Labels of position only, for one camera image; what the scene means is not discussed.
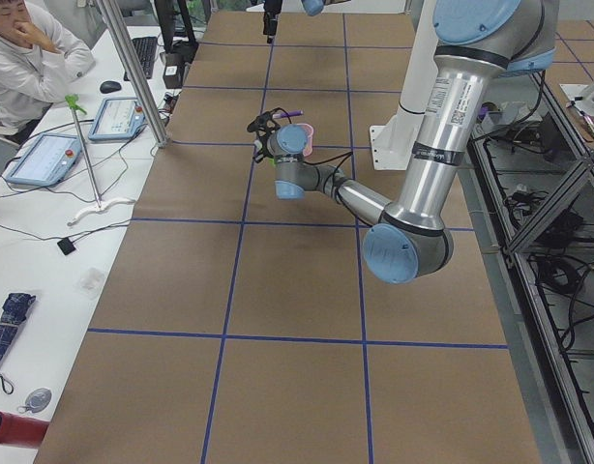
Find clear plastic small box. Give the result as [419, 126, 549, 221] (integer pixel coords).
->
[76, 268, 105, 299]

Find person in white hoodie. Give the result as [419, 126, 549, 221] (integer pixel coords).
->
[0, 1, 95, 143]

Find near teach pendant tablet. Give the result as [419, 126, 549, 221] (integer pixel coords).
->
[5, 133, 81, 187]

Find black keyboard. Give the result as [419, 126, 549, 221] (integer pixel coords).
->
[132, 36, 158, 79]

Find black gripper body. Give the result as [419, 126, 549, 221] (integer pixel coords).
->
[252, 134, 276, 166]
[263, 0, 282, 22]

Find red cylinder bottle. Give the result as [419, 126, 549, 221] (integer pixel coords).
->
[0, 411, 49, 449]

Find pink mesh pen holder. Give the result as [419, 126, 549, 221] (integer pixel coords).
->
[298, 123, 314, 158]

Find far teach pendant tablet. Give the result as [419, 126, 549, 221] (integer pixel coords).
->
[88, 97, 145, 142]

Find folded navy umbrella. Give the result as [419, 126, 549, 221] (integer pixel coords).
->
[0, 293, 36, 395]

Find round grey keychain tag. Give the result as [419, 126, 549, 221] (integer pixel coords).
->
[16, 388, 52, 414]

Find silver reacher grabber tool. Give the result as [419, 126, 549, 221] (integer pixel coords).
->
[65, 94, 134, 227]

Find aluminium frame post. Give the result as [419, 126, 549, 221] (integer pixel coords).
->
[96, 0, 168, 148]

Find black computer mouse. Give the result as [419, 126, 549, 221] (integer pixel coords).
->
[100, 80, 122, 94]

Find small black square device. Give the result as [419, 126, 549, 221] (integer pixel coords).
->
[57, 237, 76, 256]

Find purple highlighter pen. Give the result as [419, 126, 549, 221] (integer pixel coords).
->
[272, 110, 304, 119]

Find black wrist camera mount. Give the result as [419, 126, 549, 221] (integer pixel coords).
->
[247, 107, 282, 138]

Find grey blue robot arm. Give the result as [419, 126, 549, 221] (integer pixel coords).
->
[248, 1, 559, 284]
[263, 0, 337, 44]

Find teach pendant tablet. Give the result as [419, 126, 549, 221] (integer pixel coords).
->
[5, 133, 81, 187]
[88, 97, 145, 142]

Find black box white label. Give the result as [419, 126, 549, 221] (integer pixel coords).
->
[163, 53, 184, 89]

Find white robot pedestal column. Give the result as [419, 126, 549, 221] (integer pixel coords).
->
[370, 0, 438, 171]

